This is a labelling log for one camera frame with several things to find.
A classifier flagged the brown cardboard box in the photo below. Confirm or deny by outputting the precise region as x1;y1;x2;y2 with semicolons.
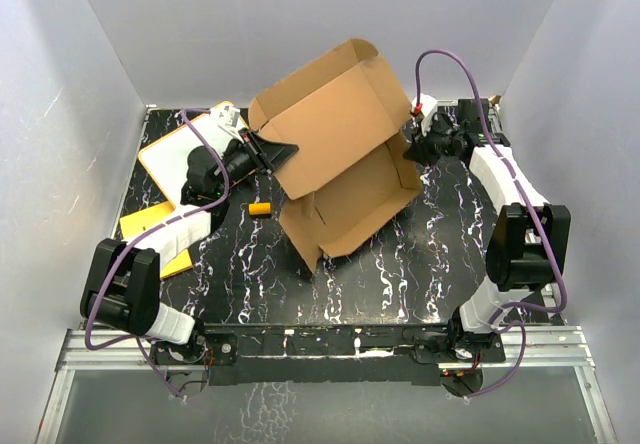
248;38;423;270

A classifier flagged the whiteboard with orange frame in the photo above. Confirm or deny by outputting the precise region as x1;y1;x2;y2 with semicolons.
138;101;232;207

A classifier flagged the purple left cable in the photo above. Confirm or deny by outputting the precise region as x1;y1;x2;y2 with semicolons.
83;107;231;405

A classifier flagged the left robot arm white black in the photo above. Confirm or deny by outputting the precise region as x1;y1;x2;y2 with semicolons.
80;124;299;363

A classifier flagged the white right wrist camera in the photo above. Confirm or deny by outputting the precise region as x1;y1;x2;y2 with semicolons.
411;93;438;135

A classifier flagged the yellow notebook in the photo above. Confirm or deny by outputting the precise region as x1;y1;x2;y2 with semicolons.
118;201;195;280

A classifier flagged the small yellow cylinder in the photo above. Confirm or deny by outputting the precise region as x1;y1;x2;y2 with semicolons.
248;202;272;216

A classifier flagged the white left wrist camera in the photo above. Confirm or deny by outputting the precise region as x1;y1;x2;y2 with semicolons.
209;104;247;153

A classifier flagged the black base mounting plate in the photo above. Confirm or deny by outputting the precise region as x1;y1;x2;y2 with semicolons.
151;324;505;386

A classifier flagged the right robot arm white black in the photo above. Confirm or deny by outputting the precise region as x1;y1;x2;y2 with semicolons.
404;94;571;361

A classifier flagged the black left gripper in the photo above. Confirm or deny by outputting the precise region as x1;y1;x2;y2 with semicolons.
215;129;299;196

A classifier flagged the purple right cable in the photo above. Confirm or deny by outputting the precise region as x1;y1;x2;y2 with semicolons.
414;49;569;405

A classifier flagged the purple cable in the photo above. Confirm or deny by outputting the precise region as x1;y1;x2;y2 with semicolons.
414;49;569;405
83;107;231;405

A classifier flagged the aluminium rail frame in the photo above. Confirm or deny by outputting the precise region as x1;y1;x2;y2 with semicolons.
37;326;617;443

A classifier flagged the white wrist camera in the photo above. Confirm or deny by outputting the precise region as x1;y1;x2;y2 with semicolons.
209;104;247;153
411;93;438;135

